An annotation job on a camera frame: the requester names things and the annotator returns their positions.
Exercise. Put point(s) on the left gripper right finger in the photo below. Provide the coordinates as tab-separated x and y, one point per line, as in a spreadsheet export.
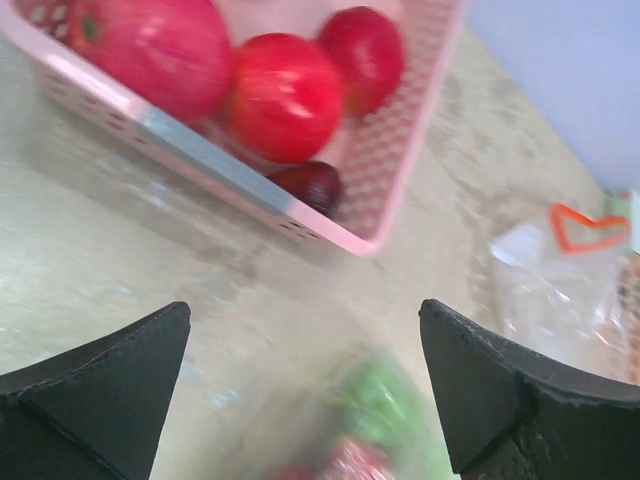
508	412

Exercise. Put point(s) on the large pink red apple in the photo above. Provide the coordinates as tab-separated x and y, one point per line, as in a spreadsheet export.
175	54

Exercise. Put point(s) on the bunch of small red fruits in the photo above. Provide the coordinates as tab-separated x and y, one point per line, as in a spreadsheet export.
349	458

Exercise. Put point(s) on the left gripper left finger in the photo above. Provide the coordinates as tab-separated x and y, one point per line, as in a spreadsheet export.
96	411

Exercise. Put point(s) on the pink perforated plastic basket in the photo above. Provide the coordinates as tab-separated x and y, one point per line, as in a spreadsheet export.
374	156

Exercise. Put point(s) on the blue zip bag small fruits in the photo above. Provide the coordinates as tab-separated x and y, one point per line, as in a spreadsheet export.
307	432

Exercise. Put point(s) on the dark purple fake plum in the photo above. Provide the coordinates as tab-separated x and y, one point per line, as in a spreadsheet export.
315	183

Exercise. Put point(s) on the orange zip bag with apples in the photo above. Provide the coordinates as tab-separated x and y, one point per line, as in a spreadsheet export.
558	279

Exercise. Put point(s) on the orange desk file organizer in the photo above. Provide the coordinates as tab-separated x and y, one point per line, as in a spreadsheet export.
625	202

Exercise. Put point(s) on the green fake grape bunch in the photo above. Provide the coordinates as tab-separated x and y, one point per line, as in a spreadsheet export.
380	405

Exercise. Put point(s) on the dark red fake apple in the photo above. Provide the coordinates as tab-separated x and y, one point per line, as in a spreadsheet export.
367	48

